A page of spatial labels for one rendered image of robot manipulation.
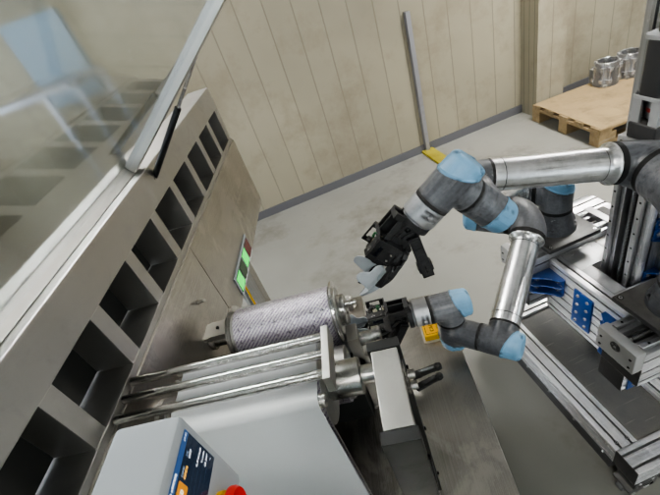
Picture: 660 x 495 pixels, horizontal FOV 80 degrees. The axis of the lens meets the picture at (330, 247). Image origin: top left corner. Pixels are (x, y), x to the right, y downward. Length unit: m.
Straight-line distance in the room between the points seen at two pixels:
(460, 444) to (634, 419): 1.02
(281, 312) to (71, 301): 0.42
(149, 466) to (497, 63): 4.46
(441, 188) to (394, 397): 0.38
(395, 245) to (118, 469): 0.63
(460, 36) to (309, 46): 1.42
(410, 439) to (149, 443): 0.33
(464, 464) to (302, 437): 0.53
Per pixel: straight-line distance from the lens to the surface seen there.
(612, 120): 4.14
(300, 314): 0.91
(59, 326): 0.70
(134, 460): 0.31
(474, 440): 1.13
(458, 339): 1.13
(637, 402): 2.06
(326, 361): 0.60
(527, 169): 0.96
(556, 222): 1.72
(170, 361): 0.89
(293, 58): 3.70
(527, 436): 2.14
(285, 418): 0.63
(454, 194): 0.76
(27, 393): 0.65
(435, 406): 1.17
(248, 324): 0.95
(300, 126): 3.82
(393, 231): 0.80
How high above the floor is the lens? 1.92
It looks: 36 degrees down
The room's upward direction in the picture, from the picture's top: 20 degrees counter-clockwise
